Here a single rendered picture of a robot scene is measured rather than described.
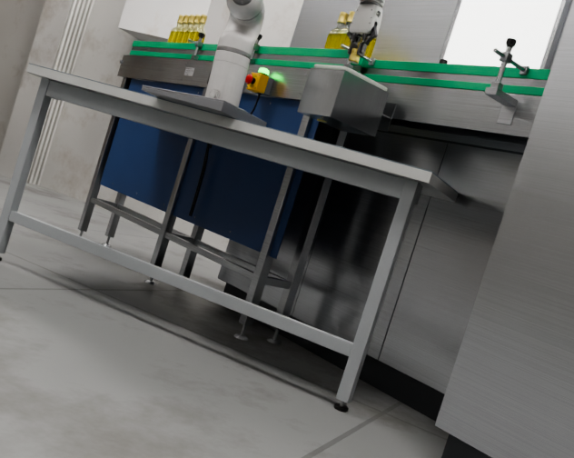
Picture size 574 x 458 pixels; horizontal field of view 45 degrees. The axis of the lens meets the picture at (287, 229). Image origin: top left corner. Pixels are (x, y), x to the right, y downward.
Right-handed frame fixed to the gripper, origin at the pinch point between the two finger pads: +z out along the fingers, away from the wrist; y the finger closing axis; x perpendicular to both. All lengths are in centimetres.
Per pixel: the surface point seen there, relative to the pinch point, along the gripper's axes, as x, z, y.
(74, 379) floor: 84, 110, -29
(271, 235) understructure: -7, 70, 23
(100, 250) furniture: 44, 92, 49
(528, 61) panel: -33, -10, -44
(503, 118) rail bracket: -14, 14, -54
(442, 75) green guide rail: -17.3, 1.6, -24.5
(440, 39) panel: -34.0, -16.7, -4.7
